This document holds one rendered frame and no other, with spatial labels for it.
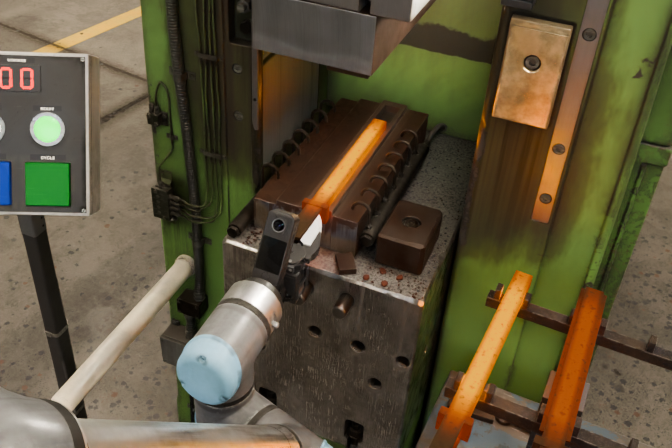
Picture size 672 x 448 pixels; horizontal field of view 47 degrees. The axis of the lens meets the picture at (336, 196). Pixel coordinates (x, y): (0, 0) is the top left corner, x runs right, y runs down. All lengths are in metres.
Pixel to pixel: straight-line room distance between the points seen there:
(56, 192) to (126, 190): 1.73
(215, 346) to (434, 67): 0.85
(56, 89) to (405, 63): 0.72
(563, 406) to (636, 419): 1.39
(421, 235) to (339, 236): 0.14
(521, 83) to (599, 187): 0.23
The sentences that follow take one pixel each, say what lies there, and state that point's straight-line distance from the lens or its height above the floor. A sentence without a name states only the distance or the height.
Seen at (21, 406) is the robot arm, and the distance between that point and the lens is 0.69.
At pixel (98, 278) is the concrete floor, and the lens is 2.74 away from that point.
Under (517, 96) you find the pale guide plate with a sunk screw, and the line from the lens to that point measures 1.25.
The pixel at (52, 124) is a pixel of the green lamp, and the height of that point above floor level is 1.10.
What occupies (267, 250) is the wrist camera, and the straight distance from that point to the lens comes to 1.17.
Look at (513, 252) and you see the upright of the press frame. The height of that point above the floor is 0.92.
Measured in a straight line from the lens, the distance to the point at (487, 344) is 1.17.
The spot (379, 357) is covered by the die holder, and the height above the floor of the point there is 0.76.
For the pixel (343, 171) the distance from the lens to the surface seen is 1.40.
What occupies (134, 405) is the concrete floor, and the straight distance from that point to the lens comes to 2.33.
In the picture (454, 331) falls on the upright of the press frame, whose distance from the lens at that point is 1.59.
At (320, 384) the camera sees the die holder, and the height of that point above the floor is 0.63.
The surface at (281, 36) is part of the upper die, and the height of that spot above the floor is 1.30.
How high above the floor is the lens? 1.79
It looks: 36 degrees down
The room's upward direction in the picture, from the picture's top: 4 degrees clockwise
